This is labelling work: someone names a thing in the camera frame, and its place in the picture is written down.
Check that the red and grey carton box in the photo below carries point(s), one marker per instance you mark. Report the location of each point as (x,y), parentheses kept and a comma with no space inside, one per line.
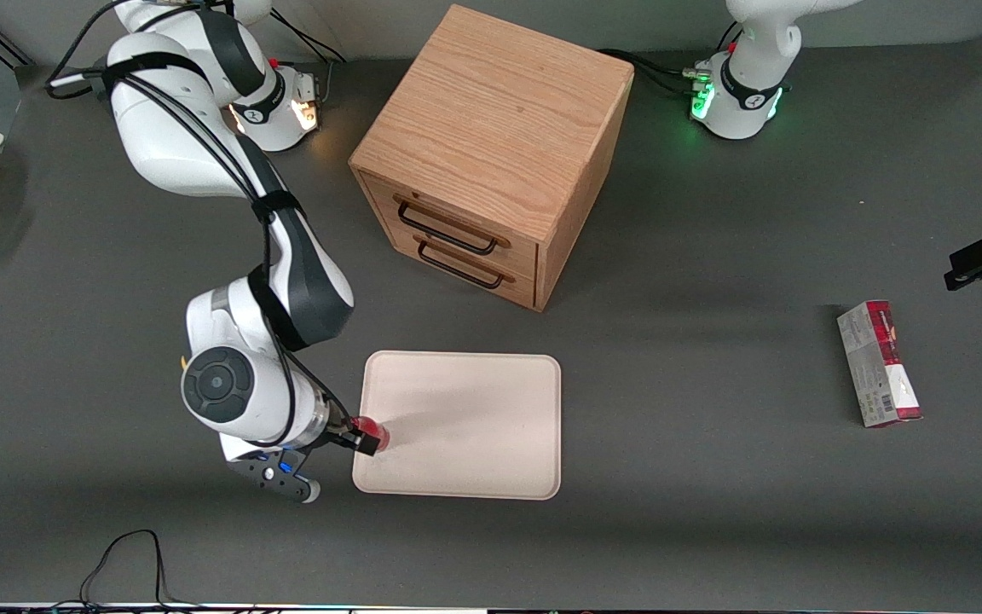
(879,367)

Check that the wooden drawer cabinet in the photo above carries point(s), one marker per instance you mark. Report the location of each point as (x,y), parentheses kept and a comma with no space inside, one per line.
(491,111)

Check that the red soda can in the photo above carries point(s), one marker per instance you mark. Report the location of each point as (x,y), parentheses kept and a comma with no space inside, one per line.
(377,431)

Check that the cream plastic tray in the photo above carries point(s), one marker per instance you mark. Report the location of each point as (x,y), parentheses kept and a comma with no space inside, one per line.
(474,426)

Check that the wooden drawer front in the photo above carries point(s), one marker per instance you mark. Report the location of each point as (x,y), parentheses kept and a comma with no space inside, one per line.
(516,286)
(516,251)

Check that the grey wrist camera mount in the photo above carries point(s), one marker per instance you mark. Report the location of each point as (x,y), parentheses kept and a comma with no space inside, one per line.
(274,479)

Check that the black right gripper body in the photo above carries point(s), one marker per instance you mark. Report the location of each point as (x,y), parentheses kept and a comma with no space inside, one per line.
(343,435)

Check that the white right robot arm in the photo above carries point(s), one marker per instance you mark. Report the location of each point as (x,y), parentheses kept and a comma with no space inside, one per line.
(158,145)

